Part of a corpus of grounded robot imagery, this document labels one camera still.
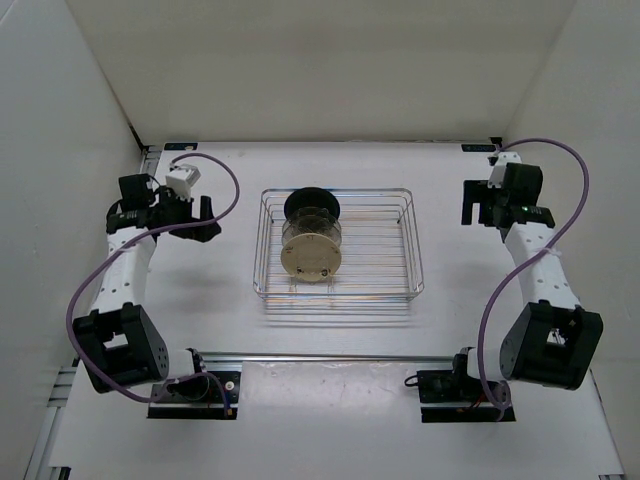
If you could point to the clear glass plate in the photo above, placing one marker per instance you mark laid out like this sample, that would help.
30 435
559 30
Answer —
312 212
335 237

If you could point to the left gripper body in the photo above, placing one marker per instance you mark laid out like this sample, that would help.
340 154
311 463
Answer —
172 210

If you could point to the chrome wire dish rack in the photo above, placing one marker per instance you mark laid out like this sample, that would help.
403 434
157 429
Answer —
381 255

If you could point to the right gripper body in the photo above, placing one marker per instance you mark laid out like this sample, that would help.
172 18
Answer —
497 198

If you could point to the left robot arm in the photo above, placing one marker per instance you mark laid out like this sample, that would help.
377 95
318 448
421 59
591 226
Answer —
117 334

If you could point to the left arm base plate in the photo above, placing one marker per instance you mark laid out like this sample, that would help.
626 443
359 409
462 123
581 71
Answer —
199 399

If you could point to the beige ceramic plate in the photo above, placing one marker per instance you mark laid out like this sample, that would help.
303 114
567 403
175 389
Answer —
311 257

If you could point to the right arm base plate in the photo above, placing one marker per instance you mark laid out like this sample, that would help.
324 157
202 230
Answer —
446 397

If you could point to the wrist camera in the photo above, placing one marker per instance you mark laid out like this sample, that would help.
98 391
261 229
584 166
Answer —
499 161
181 179

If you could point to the black round plate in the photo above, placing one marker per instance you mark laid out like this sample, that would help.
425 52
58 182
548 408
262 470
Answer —
314 197

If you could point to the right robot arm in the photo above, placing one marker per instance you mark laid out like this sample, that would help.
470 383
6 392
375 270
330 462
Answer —
553 340

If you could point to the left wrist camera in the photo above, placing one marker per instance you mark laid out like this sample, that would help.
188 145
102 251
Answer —
181 179

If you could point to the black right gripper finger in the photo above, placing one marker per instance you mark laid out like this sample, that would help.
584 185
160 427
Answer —
475 190
471 212

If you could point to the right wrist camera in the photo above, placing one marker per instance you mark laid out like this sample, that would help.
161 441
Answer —
499 161

